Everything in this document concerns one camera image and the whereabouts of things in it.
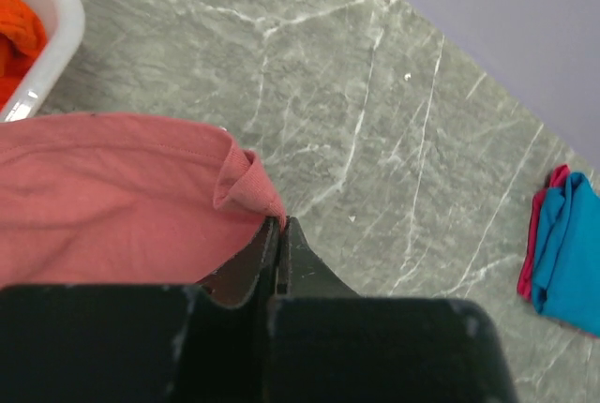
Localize salmon pink t-shirt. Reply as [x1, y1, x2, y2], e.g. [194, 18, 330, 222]
[1, 113, 286, 285]

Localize folded blue t-shirt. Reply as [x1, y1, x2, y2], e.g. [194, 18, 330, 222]
[532, 172, 599, 336]

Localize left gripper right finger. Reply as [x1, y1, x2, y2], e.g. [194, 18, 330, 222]
[276, 217, 358, 298]

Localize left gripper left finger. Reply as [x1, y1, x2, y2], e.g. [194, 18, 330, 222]
[198, 217, 280, 308]

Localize orange t-shirt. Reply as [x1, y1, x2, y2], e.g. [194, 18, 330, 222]
[1, 0, 47, 109]

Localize white plastic basket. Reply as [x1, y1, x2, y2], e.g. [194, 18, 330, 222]
[1, 0, 85, 122]

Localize folded magenta t-shirt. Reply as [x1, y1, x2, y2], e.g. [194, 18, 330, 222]
[517, 164, 571, 303]

